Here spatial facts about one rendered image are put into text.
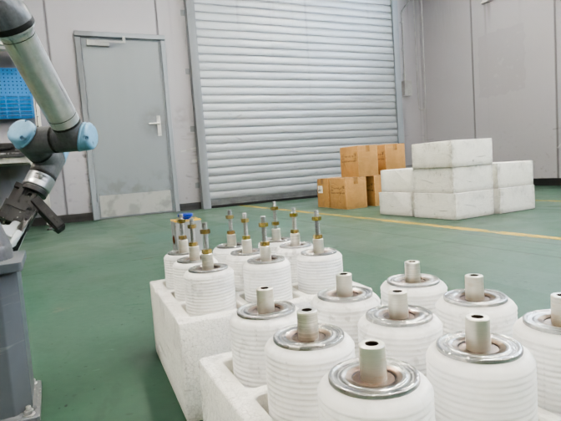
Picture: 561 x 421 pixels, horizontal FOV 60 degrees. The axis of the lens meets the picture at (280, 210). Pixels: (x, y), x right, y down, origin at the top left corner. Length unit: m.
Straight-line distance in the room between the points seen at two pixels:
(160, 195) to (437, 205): 3.54
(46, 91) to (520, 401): 1.17
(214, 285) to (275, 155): 5.62
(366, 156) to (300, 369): 4.32
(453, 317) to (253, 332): 0.24
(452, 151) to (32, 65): 2.73
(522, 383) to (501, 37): 6.76
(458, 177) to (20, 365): 2.97
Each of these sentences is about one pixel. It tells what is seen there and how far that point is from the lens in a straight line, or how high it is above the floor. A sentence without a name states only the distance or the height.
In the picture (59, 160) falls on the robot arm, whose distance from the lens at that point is 1.54.
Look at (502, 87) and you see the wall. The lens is 7.04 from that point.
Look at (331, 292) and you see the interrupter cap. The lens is 0.69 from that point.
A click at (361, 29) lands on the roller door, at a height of 2.33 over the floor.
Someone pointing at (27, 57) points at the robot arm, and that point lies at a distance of 1.29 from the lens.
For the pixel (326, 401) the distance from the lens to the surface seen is 0.41.
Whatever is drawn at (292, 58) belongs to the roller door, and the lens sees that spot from 6.79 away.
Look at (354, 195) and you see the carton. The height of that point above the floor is 0.12.
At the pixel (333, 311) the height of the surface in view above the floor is 0.24.
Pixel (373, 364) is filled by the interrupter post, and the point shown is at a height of 0.27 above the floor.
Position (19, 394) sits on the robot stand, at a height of 0.06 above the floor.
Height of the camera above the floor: 0.43
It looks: 5 degrees down
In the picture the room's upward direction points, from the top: 4 degrees counter-clockwise
